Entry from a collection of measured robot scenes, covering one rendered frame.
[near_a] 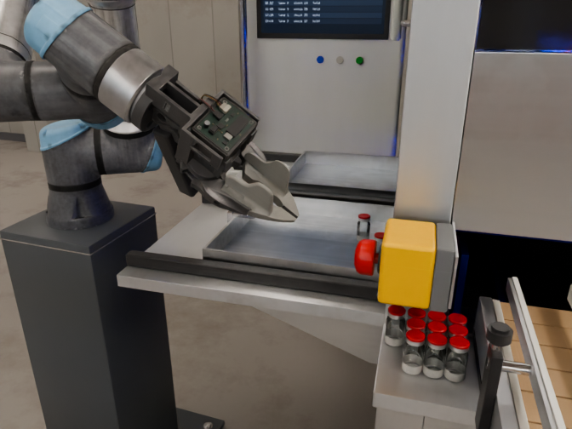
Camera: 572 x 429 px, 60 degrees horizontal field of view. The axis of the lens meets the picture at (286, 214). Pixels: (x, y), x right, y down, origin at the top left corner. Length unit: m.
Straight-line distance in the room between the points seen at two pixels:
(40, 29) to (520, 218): 0.56
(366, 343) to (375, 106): 0.95
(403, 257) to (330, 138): 1.15
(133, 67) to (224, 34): 3.75
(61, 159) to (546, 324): 0.97
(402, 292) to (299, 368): 1.45
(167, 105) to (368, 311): 0.36
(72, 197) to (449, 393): 0.91
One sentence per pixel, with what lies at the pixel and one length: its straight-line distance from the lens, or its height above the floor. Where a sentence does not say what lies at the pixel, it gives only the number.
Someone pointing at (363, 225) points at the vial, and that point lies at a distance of 0.85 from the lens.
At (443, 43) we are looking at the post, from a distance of 0.55.
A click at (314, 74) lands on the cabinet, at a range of 1.61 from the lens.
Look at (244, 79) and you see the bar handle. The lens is 1.60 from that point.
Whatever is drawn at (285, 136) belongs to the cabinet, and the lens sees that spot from 1.67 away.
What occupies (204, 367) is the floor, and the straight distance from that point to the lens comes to 1.99.
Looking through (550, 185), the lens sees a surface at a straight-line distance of 0.60.
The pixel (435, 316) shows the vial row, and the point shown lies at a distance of 0.60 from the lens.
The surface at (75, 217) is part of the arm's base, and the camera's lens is 1.22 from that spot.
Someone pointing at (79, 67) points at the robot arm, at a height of 1.19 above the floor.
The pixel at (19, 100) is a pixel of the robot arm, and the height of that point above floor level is 1.15.
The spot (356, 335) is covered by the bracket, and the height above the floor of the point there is 0.78.
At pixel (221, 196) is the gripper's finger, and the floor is 1.06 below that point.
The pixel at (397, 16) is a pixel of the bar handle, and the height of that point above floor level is 1.24.
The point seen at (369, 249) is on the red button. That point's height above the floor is 1.01.
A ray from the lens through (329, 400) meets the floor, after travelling 1.84.
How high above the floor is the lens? 1.25
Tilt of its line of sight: 22 degrees down
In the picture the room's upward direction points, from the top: straight up
